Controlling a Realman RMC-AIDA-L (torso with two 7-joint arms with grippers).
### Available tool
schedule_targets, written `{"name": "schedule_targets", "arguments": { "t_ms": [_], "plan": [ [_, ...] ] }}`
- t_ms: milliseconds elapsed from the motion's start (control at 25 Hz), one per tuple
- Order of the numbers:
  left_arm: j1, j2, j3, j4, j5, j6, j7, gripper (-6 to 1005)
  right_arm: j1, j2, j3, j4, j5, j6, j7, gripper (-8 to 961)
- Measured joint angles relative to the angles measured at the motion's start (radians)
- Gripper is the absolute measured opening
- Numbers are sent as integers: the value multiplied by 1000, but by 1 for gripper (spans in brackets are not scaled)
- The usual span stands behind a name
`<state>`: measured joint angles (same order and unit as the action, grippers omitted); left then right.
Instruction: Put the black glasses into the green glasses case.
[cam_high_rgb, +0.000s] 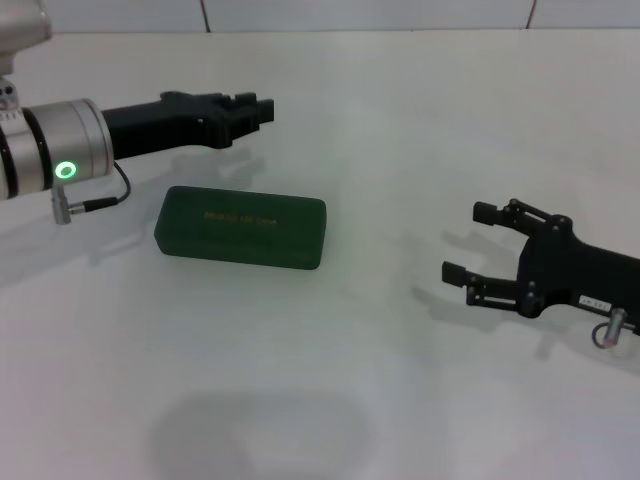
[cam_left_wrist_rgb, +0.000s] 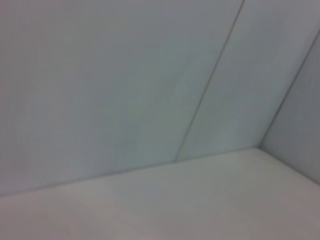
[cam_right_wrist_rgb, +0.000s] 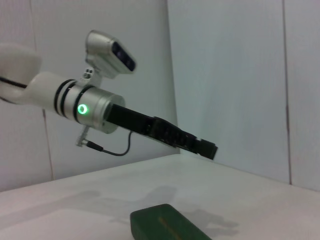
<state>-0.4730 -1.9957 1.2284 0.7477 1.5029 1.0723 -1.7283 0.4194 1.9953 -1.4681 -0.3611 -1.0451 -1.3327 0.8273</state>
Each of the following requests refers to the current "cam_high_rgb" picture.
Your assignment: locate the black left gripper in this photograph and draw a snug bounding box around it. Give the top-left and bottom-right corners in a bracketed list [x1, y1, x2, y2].
[98, 90, 277, 162]

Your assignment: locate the silver right gripper connector stub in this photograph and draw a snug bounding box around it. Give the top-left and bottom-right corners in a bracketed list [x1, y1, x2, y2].
[602, 307, 630, 349]

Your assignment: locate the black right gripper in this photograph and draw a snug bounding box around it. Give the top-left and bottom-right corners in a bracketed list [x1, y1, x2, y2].
[441, 197, 640, 335]

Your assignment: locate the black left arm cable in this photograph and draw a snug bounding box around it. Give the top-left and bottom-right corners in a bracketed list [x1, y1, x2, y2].
[52, 160, 132, 227]

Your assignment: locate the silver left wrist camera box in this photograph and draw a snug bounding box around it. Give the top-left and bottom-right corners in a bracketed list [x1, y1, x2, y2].
[0, 0, 54, 76]

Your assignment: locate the green glasses case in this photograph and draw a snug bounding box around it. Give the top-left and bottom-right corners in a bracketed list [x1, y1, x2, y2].
[152, 185, 329, 272]

